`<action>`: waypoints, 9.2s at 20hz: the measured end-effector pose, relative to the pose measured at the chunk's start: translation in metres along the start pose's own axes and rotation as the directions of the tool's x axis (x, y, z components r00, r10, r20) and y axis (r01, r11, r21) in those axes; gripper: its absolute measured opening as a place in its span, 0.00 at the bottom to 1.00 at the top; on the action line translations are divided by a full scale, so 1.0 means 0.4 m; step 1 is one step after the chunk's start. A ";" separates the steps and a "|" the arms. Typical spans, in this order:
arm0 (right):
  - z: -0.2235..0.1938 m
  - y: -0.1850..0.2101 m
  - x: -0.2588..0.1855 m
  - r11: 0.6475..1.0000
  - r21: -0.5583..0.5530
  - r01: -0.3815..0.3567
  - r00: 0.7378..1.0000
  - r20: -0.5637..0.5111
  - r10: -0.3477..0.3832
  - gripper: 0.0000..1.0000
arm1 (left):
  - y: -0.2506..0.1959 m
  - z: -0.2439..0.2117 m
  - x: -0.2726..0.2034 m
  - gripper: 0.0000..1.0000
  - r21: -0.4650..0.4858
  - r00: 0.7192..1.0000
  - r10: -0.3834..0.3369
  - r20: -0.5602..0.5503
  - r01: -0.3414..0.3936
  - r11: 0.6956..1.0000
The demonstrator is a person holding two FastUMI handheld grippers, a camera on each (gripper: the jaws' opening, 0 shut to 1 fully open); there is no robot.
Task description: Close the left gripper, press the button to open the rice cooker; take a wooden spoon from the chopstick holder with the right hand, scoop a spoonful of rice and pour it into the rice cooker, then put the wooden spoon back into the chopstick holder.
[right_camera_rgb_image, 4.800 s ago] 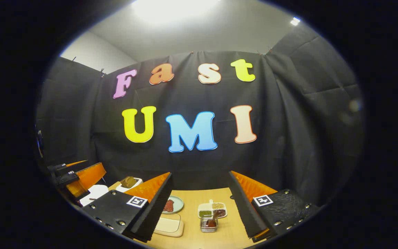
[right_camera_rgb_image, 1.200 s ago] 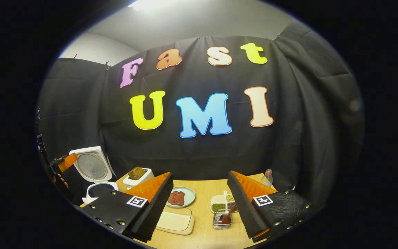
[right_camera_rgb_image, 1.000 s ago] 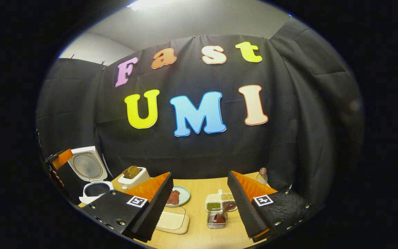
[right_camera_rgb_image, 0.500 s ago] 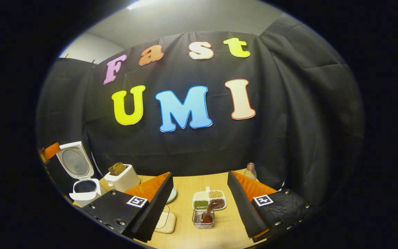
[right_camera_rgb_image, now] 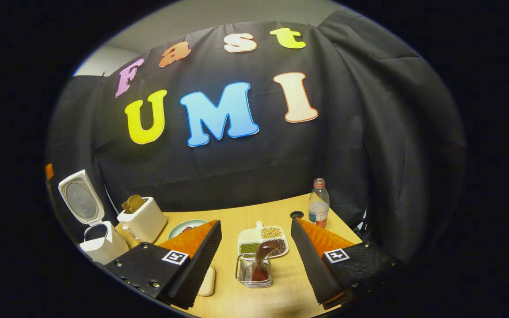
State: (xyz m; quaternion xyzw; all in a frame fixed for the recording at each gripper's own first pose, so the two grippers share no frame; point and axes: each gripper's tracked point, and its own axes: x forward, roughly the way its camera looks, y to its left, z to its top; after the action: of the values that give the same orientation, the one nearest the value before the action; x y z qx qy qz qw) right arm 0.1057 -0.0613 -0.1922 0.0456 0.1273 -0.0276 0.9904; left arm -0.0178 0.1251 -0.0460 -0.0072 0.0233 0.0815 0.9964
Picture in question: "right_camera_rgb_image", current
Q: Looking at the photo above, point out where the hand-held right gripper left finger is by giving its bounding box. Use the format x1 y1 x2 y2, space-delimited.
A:
103 220 223 310

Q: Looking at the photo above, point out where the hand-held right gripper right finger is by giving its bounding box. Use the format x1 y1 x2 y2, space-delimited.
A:
290 217 410 310

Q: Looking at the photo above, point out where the clear chopstick holder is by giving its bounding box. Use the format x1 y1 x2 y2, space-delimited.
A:
236 252 274 288

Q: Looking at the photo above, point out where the brown wooden spoon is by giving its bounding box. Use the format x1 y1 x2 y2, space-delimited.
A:
251 240 281 282

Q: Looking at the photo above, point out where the white rice cooker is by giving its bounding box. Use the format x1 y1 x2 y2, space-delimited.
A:
57 169 130 266

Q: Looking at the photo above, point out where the beige tray with clear lid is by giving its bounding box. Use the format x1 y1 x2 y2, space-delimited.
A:
197 266 216 297

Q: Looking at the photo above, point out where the light green plate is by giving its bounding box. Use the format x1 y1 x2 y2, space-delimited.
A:
167 219 209 241

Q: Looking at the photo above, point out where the clear plastic water bottle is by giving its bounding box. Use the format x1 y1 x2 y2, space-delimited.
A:
308 178 330 229

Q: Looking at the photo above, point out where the white divided dish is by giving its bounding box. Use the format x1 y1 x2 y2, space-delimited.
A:
237 220 290 259

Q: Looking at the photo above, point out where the white toaster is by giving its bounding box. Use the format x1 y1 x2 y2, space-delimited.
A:
117 197 168 244

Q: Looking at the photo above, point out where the brown bread slice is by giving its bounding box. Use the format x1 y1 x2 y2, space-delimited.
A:
121 194 148 215

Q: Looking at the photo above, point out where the black backdrop cloth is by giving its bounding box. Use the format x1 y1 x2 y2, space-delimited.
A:
45 9 467 265

